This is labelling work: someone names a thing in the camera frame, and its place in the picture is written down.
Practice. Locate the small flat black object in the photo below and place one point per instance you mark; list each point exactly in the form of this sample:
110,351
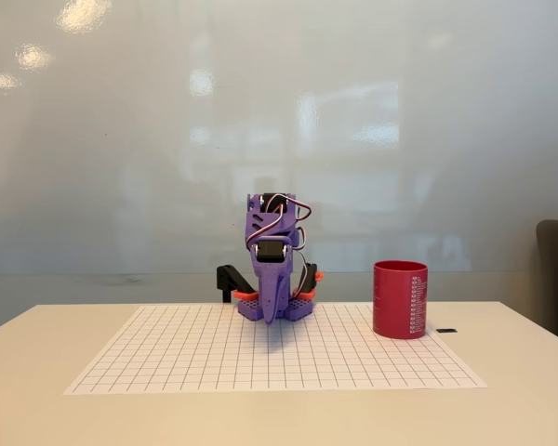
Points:
446,331

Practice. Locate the black and orange table clamp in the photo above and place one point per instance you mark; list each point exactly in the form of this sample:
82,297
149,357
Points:
227,276
311,279

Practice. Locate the purple robot arm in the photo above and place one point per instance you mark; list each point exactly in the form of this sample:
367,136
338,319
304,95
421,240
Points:
251,310

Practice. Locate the dark grey chair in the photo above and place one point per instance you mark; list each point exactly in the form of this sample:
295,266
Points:
555,279

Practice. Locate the purple gripper with servo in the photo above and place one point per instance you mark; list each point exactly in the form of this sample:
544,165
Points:
271,284

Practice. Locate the white grid paper mat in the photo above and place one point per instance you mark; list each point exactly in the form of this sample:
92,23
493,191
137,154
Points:
269,362

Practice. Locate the red cup with white print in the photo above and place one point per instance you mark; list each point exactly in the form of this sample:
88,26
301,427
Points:
395,302

